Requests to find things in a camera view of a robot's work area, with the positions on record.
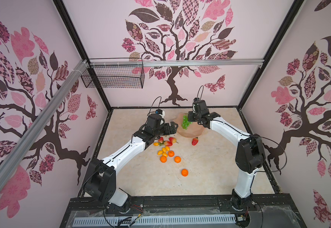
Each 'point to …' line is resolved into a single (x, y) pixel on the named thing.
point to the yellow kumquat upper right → (167, 148)
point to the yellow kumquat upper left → (164, 149)
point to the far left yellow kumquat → (156, 144)
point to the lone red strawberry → (195, 141)
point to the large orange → (163, 159)
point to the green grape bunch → (186, 123)
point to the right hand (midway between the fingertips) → (191, 112)
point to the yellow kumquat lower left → (160, 152)
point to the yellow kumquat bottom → (164, 154)
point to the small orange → (171, 153)
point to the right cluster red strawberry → (173, 140)
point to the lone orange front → (184, 172)
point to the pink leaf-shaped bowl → (193, 130)
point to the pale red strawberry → (168, 143)
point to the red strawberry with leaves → (160, 141)
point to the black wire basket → (114, 73)
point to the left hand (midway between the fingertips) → (172, 128)
